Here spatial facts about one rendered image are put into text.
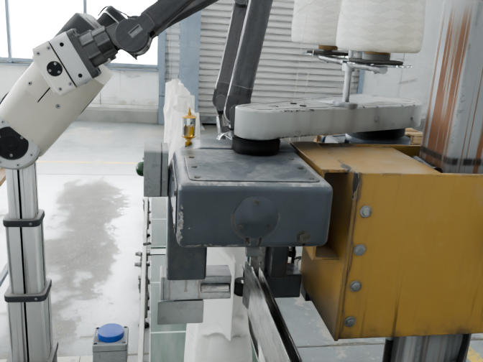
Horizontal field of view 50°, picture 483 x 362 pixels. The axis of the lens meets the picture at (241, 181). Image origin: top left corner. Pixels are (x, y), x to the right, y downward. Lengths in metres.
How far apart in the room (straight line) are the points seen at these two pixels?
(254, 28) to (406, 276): 0.68
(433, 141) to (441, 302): 0.30
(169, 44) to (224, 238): 7.72
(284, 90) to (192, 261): 7.79
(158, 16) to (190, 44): 6.77
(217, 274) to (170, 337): 1.07
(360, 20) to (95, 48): 0.66
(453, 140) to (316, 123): 0.25
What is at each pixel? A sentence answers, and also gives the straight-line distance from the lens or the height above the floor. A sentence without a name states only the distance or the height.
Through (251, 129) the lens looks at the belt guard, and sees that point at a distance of 0.92.
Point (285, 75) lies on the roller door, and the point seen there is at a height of 0.85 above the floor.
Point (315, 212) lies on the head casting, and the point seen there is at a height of 1.29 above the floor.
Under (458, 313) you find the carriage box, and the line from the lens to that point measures 1.07.
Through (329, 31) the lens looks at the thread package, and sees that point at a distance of 1.10.
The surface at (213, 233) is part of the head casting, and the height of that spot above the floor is 1.26.
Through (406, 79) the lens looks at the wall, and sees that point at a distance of 9.54.
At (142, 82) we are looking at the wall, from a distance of 8.54.
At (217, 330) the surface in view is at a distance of 1.34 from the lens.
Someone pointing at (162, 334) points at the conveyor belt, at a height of 0.38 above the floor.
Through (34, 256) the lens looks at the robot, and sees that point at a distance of 1.78.
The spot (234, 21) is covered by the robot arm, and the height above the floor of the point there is 1.58.
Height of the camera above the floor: 1.55
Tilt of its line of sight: 16 degrees down
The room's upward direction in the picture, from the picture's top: 4 degrees clockwise
